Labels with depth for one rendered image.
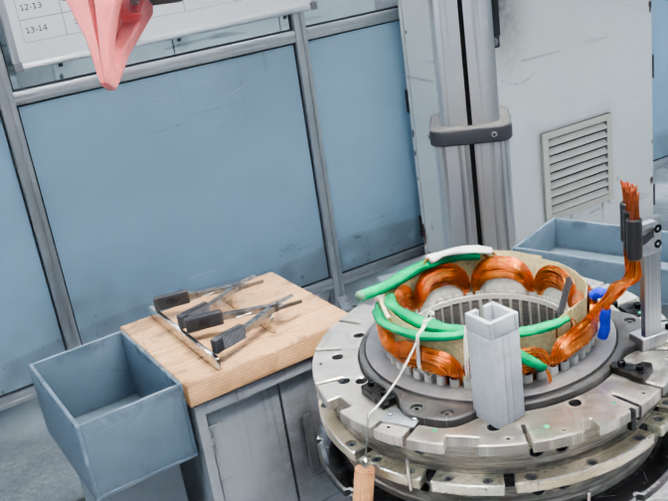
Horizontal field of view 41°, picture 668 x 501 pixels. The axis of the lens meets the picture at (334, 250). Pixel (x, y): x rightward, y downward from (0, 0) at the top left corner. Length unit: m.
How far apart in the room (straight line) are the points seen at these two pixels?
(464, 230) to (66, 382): 0.57
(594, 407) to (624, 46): 2.75
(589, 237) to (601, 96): 2.21
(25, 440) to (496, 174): 2.20
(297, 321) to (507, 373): 0.35
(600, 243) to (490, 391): 0.51
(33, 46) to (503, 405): 2.33
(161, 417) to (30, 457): 2.13
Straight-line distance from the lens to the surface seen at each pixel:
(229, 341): 0.92
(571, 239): 1.19
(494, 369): 0.68
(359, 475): 0.73
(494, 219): 1.26
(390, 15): 3.38
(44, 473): 2.93
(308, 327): 0.96
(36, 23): 2.86
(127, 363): 1.06
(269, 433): 0.98
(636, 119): 3.52
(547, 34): 3.15
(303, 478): 1.03
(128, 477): 0.93
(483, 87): 1.22
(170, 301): 1.04
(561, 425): 0.71
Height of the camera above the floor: 1.49
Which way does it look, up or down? 21 degrees down
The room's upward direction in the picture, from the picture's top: 9 degrees counter-clockwise
